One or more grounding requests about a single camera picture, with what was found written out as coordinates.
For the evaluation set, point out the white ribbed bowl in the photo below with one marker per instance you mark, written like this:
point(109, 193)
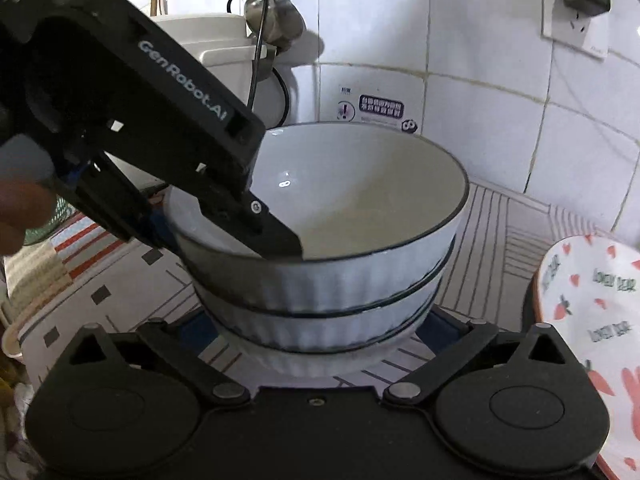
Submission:
point(375, 200)
point(340, 327)
point(320, 360)

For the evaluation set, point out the white wall socket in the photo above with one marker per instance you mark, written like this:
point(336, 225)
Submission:
point(570, 30)

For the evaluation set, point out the white strawberry print plate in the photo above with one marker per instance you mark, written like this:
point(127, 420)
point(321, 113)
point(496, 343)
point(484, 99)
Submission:
point(595, 310)

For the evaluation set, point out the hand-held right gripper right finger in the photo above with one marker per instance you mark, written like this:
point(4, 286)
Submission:
point(446, 321)

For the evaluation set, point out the person's left hand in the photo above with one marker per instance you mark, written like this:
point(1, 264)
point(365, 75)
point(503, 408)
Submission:
point(22, 215)

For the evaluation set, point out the wall warning sticker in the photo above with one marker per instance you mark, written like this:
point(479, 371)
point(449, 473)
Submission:
point(377, 109)

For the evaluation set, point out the beige towel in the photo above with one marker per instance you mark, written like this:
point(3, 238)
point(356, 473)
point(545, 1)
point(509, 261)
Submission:
point(35, 275)

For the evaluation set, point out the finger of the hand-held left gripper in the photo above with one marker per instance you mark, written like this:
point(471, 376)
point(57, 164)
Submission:
point(260, 230)
point(115, 200)

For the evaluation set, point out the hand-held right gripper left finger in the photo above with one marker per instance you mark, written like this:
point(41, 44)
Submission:
point(195, 327)

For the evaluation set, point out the white rice cooker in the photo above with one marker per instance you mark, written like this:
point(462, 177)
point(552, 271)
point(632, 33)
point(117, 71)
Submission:
point(225, 55)

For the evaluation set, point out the steel ladle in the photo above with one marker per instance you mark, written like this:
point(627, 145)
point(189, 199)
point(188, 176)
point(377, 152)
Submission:
point(275, 17)

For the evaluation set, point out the green basket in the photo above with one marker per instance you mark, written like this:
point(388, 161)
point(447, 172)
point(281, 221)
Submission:
point(47, 227)

